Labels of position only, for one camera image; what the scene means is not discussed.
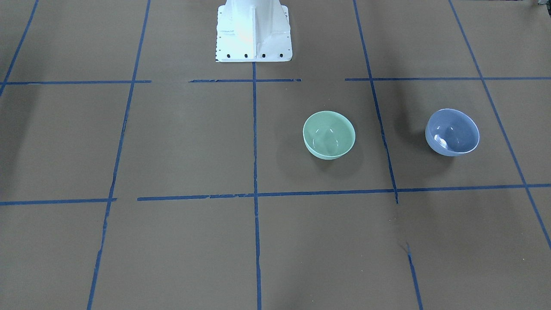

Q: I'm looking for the blue bowl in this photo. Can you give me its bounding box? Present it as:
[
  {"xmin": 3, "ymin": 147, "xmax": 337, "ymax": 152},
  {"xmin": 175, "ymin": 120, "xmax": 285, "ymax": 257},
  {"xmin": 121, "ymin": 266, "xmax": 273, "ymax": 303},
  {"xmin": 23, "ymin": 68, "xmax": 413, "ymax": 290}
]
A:
[{"xmin": 425, "ymin": 108, "xmax": 480, "ymax": 157}]

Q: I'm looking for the green bowl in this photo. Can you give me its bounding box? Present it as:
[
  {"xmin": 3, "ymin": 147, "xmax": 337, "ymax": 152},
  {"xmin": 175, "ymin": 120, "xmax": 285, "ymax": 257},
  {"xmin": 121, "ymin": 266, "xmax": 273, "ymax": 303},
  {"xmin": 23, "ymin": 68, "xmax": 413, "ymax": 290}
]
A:
[{"xmin": 302, "ymin": 111, "xmax": 356, "ymax": 160}]

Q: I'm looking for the white pedestal base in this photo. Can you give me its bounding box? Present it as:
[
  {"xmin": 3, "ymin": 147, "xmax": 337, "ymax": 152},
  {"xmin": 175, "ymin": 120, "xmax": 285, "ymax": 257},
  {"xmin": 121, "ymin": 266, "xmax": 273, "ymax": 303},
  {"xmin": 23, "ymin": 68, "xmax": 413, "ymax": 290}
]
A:
[{"xmin": 215, "ymin": 0, "xmax": 293, "ymax": 62}]

